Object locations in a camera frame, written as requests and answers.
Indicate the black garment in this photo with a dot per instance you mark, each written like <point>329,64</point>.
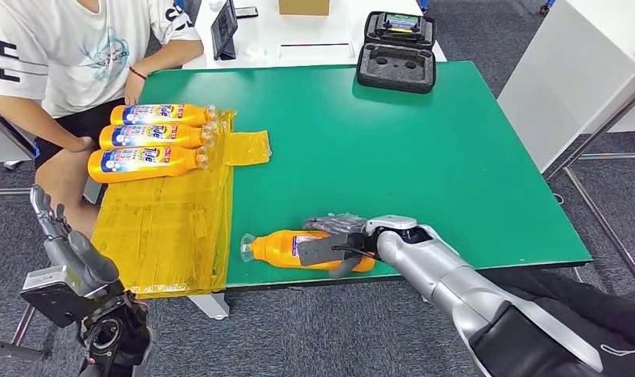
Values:
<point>582,312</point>

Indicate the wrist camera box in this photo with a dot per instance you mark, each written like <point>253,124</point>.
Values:
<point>322,252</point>
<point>57,299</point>

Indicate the black foam-lined case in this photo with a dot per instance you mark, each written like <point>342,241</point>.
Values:
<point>396,78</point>

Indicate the white table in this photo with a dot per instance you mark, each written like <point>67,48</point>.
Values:
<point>306,32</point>

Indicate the blue frame foot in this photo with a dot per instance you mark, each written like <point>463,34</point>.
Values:
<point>424,5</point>
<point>547,6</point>
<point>179,4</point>

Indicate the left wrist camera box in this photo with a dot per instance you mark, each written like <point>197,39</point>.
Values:
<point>57,299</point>

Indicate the yellow taped cardboard mat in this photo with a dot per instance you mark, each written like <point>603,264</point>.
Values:
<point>166,234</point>

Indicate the brown cardboard box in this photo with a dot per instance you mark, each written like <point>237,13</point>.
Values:
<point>303,7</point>

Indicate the person's right hand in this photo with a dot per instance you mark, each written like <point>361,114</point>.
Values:
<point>83,144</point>

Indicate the white flat panel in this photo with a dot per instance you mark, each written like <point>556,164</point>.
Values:
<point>317,55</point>

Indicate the white table foot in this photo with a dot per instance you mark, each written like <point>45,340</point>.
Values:
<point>209,307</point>

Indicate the black smartphone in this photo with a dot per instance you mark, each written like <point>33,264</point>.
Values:
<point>246,12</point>

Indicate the person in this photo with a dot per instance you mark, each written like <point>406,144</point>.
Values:
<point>52,57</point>

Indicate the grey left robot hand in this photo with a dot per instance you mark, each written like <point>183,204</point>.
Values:
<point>83,260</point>

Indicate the crumpled white paper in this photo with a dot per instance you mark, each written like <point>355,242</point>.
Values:
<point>254,51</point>

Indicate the orange detergent bottle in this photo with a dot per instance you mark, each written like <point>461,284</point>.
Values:
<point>182,164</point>
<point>187,136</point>
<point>273,249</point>
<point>192,115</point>

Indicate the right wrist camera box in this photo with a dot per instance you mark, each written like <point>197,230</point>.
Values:
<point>322,252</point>

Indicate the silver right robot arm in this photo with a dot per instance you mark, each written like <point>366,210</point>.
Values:
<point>442,276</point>

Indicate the black handheld controller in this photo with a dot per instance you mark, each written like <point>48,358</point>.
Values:
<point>401,23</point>

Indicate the steel table frame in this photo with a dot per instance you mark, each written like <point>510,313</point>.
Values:
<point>603,222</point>
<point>10,135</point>

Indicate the person's left hand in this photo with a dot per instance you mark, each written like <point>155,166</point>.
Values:
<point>134,89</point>

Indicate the black tablet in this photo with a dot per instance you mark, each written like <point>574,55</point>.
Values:
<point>224,28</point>

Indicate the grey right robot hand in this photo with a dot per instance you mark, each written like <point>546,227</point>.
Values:
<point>343,222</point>

